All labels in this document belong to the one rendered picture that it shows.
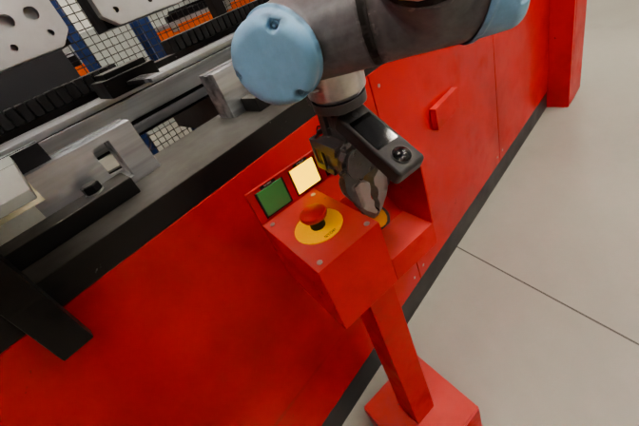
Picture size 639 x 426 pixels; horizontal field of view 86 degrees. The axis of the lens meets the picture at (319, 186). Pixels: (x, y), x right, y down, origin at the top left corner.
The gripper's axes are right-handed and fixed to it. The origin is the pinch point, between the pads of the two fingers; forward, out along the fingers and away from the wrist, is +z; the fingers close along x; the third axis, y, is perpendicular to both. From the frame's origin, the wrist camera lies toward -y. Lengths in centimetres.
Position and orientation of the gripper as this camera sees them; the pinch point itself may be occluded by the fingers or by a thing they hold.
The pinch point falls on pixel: (377, 212)
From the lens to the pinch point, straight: 54.7
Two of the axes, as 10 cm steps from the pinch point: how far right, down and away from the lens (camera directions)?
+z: 2.8, 7.6, 5.9
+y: -5.9, -3.5, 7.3
